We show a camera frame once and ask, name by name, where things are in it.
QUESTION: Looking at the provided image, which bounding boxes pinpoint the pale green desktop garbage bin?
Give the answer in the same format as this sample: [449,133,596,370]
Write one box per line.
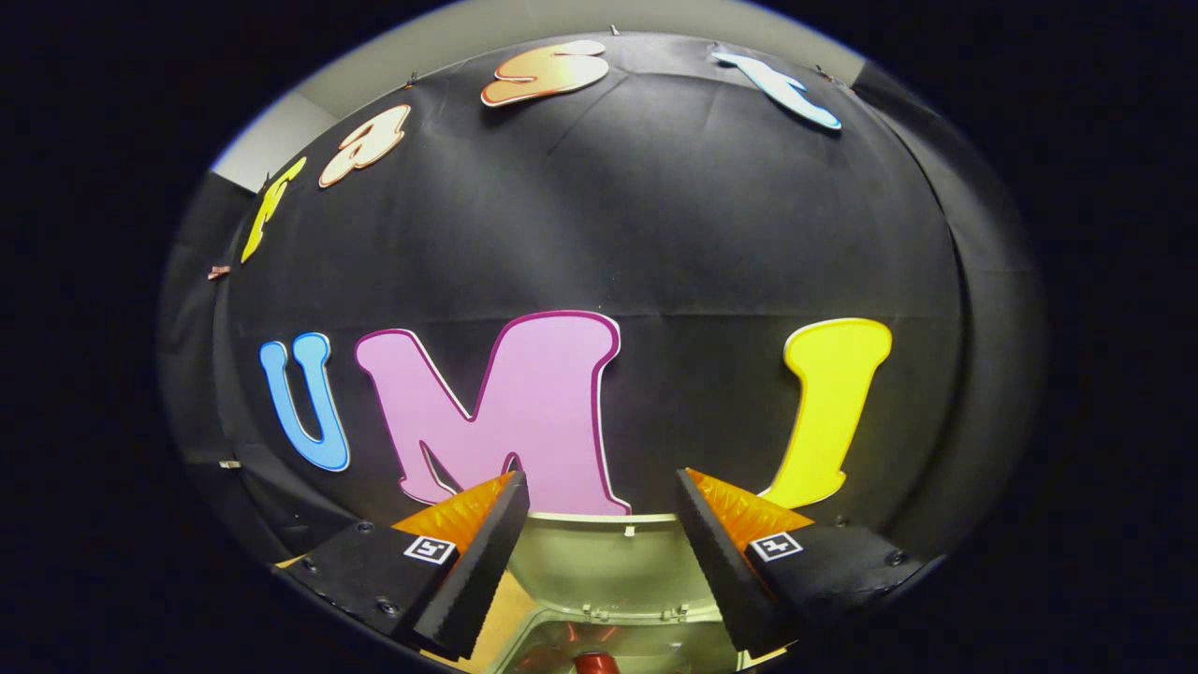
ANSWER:
[487,512,750,674]

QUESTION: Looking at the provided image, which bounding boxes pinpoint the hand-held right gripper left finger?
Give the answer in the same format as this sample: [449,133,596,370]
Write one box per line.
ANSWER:
[271,471,531,661]

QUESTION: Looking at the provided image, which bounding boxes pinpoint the black backdrop cloth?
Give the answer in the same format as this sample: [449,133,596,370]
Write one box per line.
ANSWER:
[159,33,1045,572]

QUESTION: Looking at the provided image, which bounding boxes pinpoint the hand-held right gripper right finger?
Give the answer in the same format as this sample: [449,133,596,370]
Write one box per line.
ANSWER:
[675,467,928,656]

